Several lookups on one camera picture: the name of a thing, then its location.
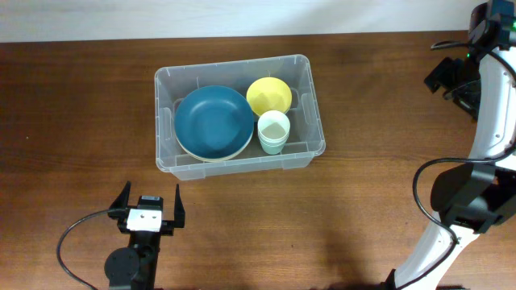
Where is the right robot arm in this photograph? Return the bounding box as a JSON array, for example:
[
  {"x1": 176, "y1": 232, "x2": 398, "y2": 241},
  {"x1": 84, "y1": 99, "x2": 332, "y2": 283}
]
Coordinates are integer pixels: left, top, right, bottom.
[{"x1": 381, "y1": 43, "x2": 515, "y2": 289}]

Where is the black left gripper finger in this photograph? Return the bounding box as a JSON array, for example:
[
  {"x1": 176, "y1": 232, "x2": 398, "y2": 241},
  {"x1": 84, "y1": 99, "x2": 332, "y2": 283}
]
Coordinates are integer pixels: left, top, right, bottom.
[
  {"x1": 167, "y1": 184, "x2": 185, "y2": 229},
  {"x1": 107, "y1": 181, "x2": 131, "y2": 220}
]

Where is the yellow plastic bowl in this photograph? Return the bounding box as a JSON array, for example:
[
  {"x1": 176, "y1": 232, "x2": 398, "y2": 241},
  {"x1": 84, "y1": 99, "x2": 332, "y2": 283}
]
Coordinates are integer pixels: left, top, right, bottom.
[{"x1": 246, "y1": 77, "x2": 293, "y2": 116}]

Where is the grey plastic cup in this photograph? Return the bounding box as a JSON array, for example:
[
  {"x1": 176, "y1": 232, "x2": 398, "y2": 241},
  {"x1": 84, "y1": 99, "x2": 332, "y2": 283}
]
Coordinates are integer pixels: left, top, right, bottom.
[{"x1": 259, "y1": 136, "x2": 286, "y2": 148}]

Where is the cream plate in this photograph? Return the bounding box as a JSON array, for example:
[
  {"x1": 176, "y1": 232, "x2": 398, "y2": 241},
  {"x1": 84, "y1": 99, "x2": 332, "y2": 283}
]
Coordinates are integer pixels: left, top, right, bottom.
[{"x1": 175, "y1": 128, "x2": 254, "y2": 162}]

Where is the blue plate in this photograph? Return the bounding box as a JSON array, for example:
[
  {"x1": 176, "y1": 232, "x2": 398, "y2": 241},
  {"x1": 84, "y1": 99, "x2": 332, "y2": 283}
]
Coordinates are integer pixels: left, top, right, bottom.
[{"x1": 174, "y1": 85, "x2": 254, "y2": 160}]

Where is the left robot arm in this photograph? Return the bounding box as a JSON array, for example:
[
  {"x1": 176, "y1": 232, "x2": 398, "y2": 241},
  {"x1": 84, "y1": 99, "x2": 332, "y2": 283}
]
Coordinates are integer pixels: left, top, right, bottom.
[{"x1": 104, "y1": 182, "x2": 185, "y2": 290}]

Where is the clear plastic storage container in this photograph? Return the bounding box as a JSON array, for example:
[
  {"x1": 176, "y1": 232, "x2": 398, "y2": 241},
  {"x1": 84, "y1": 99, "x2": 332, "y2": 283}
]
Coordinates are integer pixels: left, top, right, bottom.
[{"x1": 154, "y1": 54, "x2": 326, "y2": 180}]

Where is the mint green plastic cup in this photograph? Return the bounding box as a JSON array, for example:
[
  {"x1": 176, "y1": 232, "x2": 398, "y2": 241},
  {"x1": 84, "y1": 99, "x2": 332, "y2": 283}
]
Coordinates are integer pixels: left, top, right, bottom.
[{"x1": 260, "y1": 143, "x2": 285, "y2": 155}]

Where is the cream plastic cup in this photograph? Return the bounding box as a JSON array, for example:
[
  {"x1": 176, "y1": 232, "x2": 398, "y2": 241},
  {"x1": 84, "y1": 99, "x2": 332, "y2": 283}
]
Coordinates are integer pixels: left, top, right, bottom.
[{"x1": 257, "y1": 110, "x2": 291, "y2": 143}]

